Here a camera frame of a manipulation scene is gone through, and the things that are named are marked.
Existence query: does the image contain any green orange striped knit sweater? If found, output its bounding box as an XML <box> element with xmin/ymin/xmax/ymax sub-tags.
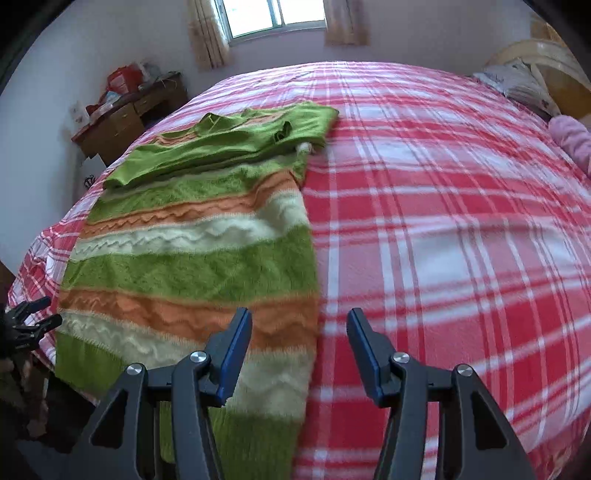
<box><xmin>55</xmin><ymin>101</ymin><xmax>339</xmax><ymax>479</ymax></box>

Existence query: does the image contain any brown wooden desk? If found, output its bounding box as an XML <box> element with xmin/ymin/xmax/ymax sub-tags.
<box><xmin>71</xmin><ymin>72</ymin><xmax>188</xmax><ymax>166</ymax></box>

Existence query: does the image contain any white card on desk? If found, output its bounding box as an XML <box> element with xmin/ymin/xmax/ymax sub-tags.
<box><xmin>68</xmin><ymin>102</ymin><xmax>90</xmax><ymax>130</ymax></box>

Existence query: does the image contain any red white plaid bedsheet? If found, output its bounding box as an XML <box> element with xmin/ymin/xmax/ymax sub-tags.
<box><xmin>8</xmin><ymin>62</ymin><xmax>590</xmax><ymax>479</ymax></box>

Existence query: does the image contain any red gift box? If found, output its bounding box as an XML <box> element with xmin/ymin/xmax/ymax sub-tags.
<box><xmin>107</xmin><ymin>64</ymin><xmax>143</xmax><ymax>95</ymax></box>

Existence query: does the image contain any pink folded blanket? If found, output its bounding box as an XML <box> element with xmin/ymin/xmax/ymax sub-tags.
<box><xmin>548</xmin><ymin>115</ymin><xmax>591</xmax><ymax>177</ymax></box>

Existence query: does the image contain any left beige curtain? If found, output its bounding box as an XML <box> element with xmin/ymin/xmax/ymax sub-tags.
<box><xmin>187</xmin><ymin>0</ymin><xmax>229</xmax><ymax>71</ymax></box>

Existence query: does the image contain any beige curtain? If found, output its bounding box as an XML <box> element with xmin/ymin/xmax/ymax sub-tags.
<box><xmin>322</xmin><ymin>0</ymin><xmax>370</xmax><ymax>46</ymax></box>
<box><xmin>187</xmin><ymin>0</ymin><xmax>229</xmax><ymax>71</ymax></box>

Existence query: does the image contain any grey patterned pillow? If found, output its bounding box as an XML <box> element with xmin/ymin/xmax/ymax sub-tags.
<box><xmin>472</xmin><ymin>59</ymin><xmax>561</xmax><ymax>121</ymax></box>

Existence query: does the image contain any cream wooden headboard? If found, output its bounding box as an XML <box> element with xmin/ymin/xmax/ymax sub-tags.
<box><xmin>487</xmin><ymin>39</ymin><xmax>590</xmax><ymax>121</ymax></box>

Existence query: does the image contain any right beige curtain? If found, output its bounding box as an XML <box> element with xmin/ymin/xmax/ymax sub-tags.
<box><xmin>322</xmin><ymin>0</ymin><xmax>370</xmax><ymax>46</ymax></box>

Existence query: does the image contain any window with metal frame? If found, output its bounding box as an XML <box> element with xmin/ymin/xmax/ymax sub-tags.
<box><xmin>214</xmin><ymin>0</ymin><xmax>327</xmax><ymax>45</ymax></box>

